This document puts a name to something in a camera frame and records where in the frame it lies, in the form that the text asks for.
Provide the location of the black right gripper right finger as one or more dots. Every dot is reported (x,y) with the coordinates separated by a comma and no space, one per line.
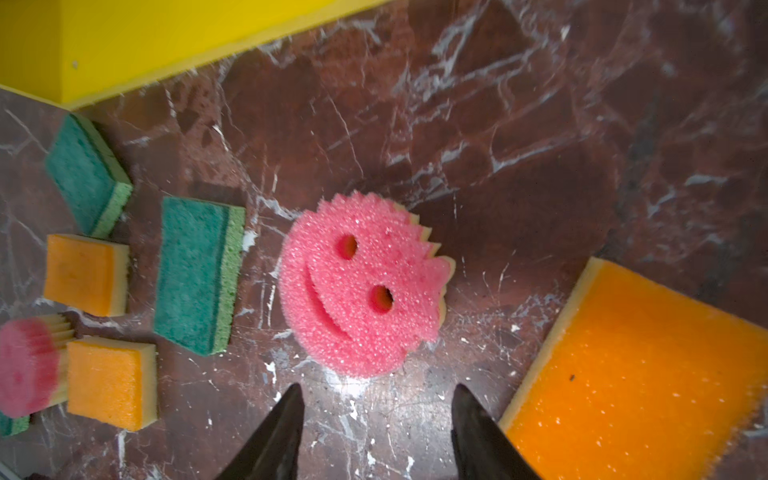
(481,449)

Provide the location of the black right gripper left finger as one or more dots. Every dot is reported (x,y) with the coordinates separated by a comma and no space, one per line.
(272,451)

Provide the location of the orange sponge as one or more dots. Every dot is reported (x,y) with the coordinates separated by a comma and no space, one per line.
(113,381)
(88,274)
(636,381)

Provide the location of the pink smiley sponge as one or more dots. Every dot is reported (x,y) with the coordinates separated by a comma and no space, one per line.
(34,363)
(361,285)

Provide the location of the green sponge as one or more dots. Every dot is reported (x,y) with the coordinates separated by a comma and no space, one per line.
(89,177)
(200,261)

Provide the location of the green sponge under left arm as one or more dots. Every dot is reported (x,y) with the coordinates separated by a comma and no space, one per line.
(13,426)

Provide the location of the yellow shelf with coloured boards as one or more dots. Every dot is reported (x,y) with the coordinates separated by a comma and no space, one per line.
(73,53)

